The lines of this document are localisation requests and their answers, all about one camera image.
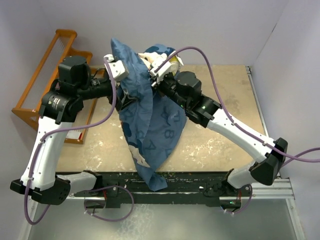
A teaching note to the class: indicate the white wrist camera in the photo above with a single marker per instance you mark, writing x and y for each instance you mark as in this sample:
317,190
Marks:
157,72
115,68

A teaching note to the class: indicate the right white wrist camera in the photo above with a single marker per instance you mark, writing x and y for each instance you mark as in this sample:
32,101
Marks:
157,72

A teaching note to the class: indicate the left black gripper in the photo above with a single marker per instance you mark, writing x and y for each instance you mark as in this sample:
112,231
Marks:
123,101

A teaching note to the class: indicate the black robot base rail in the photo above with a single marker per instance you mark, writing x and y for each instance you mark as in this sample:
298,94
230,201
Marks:
183,188

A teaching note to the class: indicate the blue cartoon print pillowcase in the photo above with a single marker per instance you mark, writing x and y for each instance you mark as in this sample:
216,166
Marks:
152,124

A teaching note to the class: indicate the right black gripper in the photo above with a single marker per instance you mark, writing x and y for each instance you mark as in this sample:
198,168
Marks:
157,85

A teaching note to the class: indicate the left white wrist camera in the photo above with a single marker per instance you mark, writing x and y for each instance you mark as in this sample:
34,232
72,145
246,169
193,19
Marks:
115,68

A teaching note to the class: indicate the white quilted pillow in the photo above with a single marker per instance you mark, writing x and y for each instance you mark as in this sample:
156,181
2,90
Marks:
153,60

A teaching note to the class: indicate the red white box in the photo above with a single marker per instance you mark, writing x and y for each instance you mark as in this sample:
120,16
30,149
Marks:
74,134

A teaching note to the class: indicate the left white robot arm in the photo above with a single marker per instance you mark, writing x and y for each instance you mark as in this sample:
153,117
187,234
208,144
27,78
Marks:
58,111

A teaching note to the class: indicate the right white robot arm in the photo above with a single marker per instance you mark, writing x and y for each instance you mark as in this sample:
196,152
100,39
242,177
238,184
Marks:
186,91

